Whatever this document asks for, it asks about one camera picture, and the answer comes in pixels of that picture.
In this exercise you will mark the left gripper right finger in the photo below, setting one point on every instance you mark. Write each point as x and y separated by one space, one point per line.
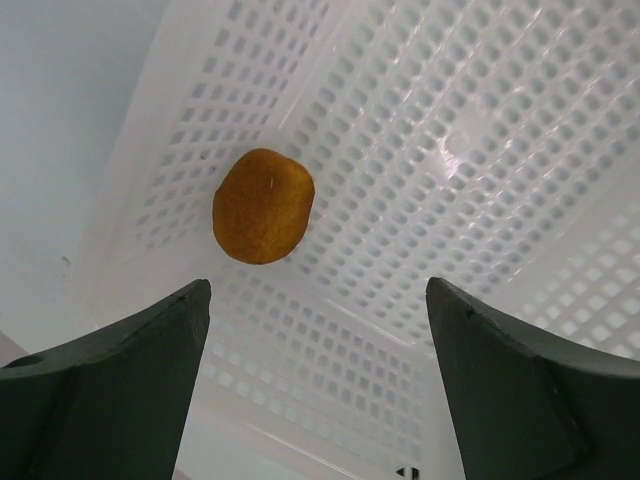
528 404

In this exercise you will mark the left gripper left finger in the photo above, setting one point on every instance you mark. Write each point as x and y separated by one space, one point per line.
111 404

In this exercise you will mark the brown kiwi fruit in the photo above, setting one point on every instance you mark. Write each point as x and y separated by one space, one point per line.
261 210

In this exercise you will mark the white plastic basket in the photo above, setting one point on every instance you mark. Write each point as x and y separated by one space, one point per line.
491 143

